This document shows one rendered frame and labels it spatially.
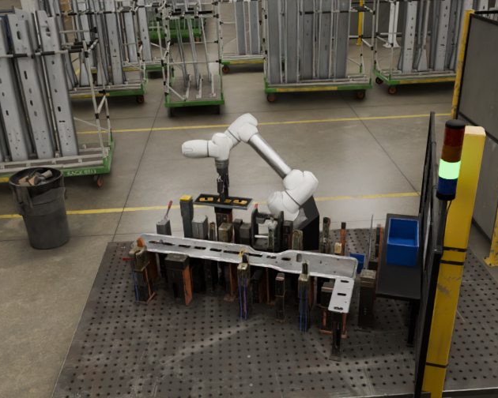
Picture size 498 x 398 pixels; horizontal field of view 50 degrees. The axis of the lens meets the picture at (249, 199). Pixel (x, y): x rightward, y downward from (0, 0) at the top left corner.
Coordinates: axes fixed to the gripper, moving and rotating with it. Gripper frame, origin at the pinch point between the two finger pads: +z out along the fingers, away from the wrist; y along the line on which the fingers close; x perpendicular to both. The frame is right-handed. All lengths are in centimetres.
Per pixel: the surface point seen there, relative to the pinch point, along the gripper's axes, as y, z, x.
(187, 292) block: 53, 40, -3
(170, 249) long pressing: 41.1, 19.8, -19.0
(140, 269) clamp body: 60, 25, -29
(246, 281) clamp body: 53, 24, 35
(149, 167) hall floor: -277, 121, -236
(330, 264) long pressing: 28, 20, 77
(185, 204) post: 5.9, 7.8, -25.6
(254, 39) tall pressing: -861, 60, -303
